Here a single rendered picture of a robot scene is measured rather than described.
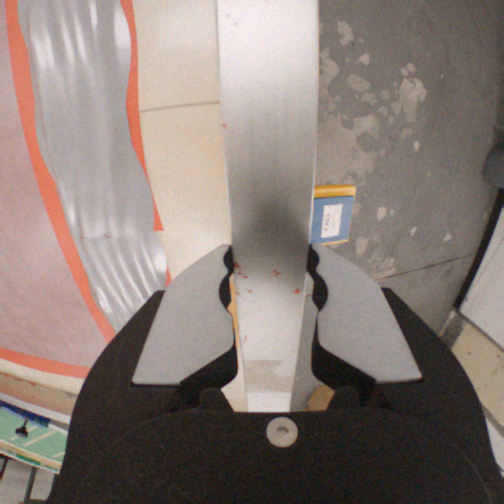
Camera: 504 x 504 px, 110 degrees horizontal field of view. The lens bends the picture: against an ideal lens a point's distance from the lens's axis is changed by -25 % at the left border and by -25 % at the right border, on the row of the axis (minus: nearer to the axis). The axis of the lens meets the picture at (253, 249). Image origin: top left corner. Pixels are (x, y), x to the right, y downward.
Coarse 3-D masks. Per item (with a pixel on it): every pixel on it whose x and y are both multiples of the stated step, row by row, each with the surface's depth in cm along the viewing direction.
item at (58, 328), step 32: (0, 256) 16; (32, 256) 16; (64, 256) 16; (0, 288) 18; (32, 288) 18; (64, 288) 18; (0, 320) 21; (32, 320) 20; (64, 320) 20; (96, 320) 19; (0, 352) 25; (32, 352) 23; (64, 352) 22; (96, 352) 22
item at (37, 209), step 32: (0, 0) 7; (128, 0) 8; (0, 32) 8; (0, 64) 9; (0, 96) 10; (32, 96) 10; (128, 96) 11; (0, 128) 11; (32, 128) 11; (0, 160) 12; (32, 160) 12; (0, 192) 13; (32, 192) 13; (0, 224) 15; (32, 224) 15; (64, 224) 15; (160, 224) 15
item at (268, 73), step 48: (240, 0) 6; (288, 0) 6; (240, 48) 7; (288, 48) 7; (240, 96) 8; (288, 96) 8; (240, 144) 9; (288, 144) 9; (240, 192) 10; (288, 192) 10; (240, 240) 11; (288, 240) 11; (240, 288) 12; (288, 288) 12; (240, 336) 14; (288, 336) 14; (0, 384) 27; (288, 384) 17
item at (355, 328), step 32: (320, 256) 10; (320, 288) 9; (352, 288) 8; (320, 320) 7; (352, 320) 7; (384, 320) 7; (320, 352) 6; (352, 352) 6; (384, 352) 6; (352, 384) 6
